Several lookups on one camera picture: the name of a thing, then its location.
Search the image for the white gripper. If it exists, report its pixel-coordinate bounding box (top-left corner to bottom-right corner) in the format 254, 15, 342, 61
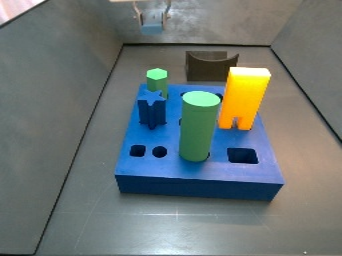
108, 0, 172, 27

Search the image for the light blue square-circle object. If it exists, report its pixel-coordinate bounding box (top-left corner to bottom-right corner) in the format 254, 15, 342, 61
140, 13, 163, 35

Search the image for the black curved fixture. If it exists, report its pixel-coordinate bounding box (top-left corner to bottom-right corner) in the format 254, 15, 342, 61
185, 51, 239, 82

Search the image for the green hexagonal peg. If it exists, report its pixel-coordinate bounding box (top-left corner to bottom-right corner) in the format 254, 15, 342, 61
145, 68, 168, 97

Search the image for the dark blue star peg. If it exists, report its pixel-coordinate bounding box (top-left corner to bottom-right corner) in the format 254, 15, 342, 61
137, 90, 167, 130

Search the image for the yellow slotted block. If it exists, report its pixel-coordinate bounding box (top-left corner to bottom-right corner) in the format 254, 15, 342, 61
217, 67, 271, 130

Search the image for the green cylinder peg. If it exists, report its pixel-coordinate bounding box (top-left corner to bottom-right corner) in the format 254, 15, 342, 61
179, 91, 220, 162

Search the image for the blue foam peg base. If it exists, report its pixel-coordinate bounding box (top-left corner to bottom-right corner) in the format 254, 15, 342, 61
115, 85, 284, 201

